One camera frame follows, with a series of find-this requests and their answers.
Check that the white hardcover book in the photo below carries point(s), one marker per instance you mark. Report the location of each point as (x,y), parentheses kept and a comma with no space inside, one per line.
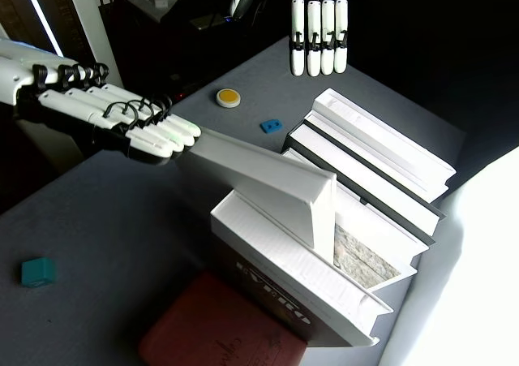
(251,167)

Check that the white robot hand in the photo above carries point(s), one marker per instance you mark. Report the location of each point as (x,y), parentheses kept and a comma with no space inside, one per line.
(81,104)
(314,25)

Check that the grey table cloth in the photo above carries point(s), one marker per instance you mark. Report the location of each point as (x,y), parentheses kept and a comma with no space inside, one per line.
(121,220)

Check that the dark cover book white lettering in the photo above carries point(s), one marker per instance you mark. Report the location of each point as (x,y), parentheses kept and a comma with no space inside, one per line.
(284,260)

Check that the thick white book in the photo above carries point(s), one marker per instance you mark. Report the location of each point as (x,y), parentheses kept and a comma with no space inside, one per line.
(385,139)

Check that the yellow disc with white rim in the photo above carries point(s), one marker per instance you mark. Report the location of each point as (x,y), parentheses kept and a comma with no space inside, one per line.
(228,97)

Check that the red flat notebook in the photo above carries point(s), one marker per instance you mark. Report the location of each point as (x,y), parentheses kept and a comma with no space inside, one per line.
(211,325)

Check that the white light strip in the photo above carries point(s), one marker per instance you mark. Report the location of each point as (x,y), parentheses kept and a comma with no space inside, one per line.
(40,17)

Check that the teal cube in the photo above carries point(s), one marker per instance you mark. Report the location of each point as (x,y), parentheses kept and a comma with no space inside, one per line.
(37,272)

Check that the small blue block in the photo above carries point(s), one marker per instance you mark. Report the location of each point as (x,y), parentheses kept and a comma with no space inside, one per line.
(271,126)

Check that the book with black cover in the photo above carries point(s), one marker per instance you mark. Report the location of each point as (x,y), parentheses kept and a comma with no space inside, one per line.
(365,179)

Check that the white frame post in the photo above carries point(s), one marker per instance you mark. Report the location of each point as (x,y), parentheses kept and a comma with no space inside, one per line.
(83,5)

